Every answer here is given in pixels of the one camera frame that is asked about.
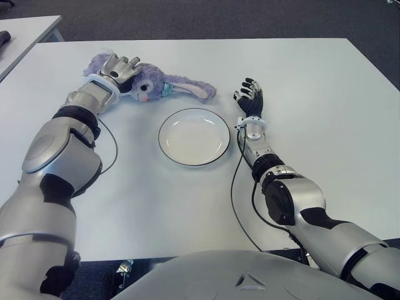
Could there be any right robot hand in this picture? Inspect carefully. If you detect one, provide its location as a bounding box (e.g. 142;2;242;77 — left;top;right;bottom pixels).
231;76;265;119

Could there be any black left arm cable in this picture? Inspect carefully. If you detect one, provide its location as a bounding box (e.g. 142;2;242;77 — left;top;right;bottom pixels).
98;120;119;173

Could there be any white plate black rim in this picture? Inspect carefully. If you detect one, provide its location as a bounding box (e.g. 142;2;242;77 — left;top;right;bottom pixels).
157;107;231;166

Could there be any metal bracket under table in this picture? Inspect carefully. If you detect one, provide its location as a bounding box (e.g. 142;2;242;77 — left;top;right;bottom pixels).
116;258;134;282

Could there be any short black right arm cable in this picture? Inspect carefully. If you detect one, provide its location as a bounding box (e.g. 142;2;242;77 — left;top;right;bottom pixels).
251;179;291;234

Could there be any white side table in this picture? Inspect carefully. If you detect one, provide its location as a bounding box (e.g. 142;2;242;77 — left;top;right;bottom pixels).
0;14;65;82

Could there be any black object on side table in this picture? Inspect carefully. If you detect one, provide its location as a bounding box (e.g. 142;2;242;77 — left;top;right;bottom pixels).
0;30;14;60

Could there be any long black right arm cable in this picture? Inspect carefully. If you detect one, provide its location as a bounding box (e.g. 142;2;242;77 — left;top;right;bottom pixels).
230;129;264;253

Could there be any silver robot torso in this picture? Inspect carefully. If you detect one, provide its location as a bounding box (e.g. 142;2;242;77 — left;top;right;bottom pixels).
112;249;376;300

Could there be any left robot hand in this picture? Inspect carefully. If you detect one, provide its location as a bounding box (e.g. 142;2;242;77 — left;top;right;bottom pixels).
98;52;142;95

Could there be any purple plush bunny doll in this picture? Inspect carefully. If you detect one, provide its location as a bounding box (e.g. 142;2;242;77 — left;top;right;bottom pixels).
82;52;218;104

